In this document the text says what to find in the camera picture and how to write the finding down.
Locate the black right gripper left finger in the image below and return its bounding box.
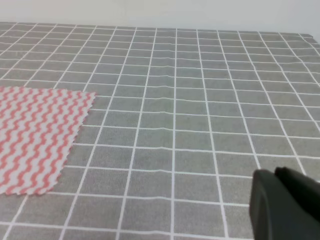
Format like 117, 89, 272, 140
249, 169, 320, 240

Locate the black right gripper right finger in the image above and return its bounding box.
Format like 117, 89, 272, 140
274, 167, 320, 225

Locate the pink white wavy towel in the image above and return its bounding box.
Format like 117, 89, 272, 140
0, 86, 96, 195

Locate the grey checked tablecloth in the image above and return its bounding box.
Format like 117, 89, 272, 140
0, 22, 320, 240

